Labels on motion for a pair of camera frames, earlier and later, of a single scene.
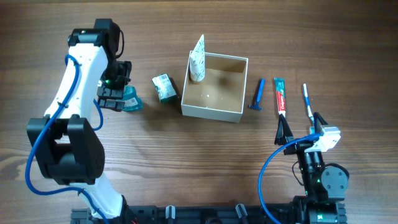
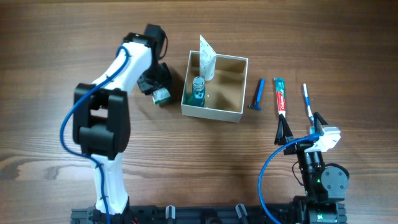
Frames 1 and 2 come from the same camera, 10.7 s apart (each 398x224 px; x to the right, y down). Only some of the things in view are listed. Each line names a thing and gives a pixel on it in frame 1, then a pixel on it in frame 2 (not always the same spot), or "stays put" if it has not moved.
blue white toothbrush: (307, 102) stays put
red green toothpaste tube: (280, 85) stays put
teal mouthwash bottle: (132, 102) -> (197, 97)
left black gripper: (116, 91) -> (148, 88)
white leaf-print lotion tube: (197, 61) -> (208, 60)
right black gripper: (287, 135) stays put
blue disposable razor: (256, 106) stays put
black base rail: (230, 214) stays put
